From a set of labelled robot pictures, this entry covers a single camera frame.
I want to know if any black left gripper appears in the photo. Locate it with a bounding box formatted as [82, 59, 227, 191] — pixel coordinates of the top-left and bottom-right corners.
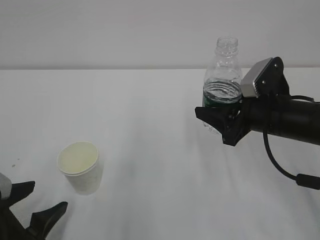
[0, 181, 68, 240]

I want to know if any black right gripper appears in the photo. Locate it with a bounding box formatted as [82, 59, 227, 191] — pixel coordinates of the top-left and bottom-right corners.
[194, 99, 254, 147]

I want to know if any clear water bottle green label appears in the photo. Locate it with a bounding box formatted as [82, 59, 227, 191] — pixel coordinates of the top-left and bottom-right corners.
[201, 36, 243, 136]

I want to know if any white paper cup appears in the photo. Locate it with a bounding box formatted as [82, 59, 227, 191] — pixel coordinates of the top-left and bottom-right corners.
[56, 141, 103, 195]

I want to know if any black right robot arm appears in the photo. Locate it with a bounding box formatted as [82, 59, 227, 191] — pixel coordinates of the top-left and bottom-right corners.
[195, 57, 320, 146]

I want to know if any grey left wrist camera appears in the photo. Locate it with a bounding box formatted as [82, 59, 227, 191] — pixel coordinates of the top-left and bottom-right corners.
[0, 173, 12, 200]

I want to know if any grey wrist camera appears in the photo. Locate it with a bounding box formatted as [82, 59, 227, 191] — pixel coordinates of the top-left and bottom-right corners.
[240, 57, 273, 98]
[0, 173, 12, 200]

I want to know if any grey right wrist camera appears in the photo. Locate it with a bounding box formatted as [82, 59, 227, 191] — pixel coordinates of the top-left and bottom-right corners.
[240, 57, 273, 98]

